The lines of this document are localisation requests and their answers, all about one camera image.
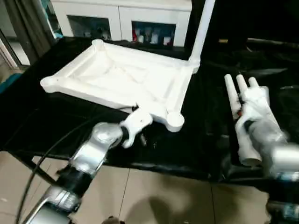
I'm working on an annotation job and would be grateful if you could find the white plastic table top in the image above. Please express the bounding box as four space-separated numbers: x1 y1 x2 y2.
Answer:
40 39 201 133

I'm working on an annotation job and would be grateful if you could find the grey metal rod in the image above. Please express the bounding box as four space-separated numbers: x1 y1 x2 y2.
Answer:
247 38 299 48

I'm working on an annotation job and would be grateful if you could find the black backdrop cloth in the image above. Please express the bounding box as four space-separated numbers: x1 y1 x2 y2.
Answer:
185 0 299 47

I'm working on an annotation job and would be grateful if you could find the black work mat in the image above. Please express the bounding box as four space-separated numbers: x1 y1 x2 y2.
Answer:
0 35 299 187

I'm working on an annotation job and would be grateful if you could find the white glass-door cabinet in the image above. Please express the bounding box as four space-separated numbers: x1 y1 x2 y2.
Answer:
50 0 192 48

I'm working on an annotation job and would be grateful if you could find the teal fabric object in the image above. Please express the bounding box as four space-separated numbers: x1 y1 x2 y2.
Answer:
0 74 22 94

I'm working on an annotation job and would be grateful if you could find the grey curtain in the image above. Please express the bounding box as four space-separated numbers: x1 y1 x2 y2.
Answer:
4 0 56 60

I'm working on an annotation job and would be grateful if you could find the black folding table frame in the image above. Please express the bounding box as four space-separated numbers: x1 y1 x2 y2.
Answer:
16 151 58 185

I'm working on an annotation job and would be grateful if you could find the grey sliding door frame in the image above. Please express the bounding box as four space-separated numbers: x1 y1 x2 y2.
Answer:
0 28 19 70

